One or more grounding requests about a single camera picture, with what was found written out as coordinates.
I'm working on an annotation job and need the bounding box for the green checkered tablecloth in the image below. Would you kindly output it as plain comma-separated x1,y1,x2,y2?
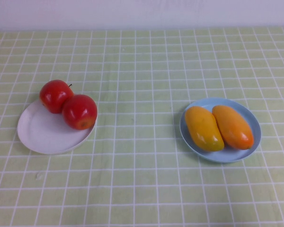
0,27,284,227

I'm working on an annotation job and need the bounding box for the yellow mango with greenish tip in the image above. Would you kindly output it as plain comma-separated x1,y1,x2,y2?
184,106,225,152

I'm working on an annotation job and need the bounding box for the orange mango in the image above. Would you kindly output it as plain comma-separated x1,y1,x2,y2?
212,105,255,150

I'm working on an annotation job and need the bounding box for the red apple with stem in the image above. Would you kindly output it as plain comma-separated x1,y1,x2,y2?
39,79,74,114

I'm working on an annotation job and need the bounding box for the light blue round plate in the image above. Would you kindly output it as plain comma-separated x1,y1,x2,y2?
179,97,262,163

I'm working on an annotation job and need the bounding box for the red apple with yellowish top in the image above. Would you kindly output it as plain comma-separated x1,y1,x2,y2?
62,94,98,131

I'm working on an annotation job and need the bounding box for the white round plate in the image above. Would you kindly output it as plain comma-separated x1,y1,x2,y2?
17,96,98,156

